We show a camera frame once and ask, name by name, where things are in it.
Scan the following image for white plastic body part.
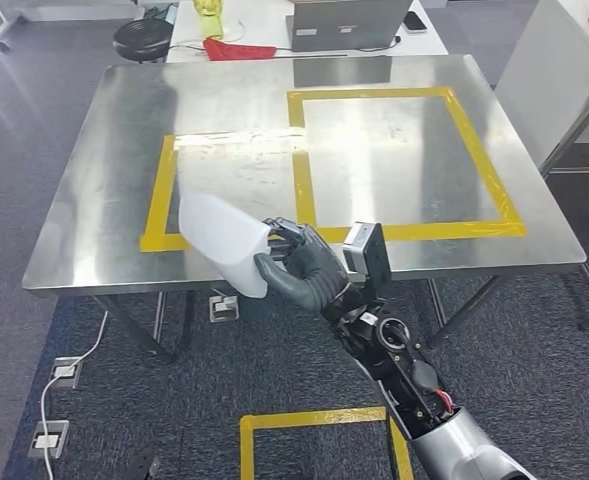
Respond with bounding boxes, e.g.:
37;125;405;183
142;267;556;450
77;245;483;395
178;190;271;301

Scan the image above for steel workbench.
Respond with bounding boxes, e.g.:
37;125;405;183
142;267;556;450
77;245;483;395
22;54;589;364

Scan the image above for floor outlet box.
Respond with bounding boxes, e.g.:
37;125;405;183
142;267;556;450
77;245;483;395
49;357;83;390
209;294;240;324
28;420;70;460

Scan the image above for large yellow tape rectangle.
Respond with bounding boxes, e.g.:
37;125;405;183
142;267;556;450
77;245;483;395
286;86;528;244

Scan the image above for small yellow tape rectangle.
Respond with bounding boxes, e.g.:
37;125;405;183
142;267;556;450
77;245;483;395
139;131;308;254

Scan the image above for red cloth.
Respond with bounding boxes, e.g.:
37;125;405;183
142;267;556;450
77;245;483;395
203;37;278;62

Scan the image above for white desk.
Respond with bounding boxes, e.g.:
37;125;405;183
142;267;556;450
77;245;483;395
166;0;449;64

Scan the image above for grey laptop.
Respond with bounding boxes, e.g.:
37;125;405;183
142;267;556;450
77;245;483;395
285;0;414;53

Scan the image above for yellow-green bottle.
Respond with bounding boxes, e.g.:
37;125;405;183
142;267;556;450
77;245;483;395
192;0;225;40

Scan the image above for black smartphone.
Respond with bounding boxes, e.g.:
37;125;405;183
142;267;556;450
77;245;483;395
402;11;428;34

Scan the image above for black round stool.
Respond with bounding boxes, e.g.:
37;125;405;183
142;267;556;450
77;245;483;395
113;18;175;64

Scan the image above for grey-white board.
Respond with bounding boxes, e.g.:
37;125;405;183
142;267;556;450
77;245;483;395
493;0;589;179

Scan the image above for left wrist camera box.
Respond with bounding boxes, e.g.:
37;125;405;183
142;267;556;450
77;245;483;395
123;453;160;480

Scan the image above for white power cable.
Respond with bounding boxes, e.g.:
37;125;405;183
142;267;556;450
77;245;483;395
39;311;109;480

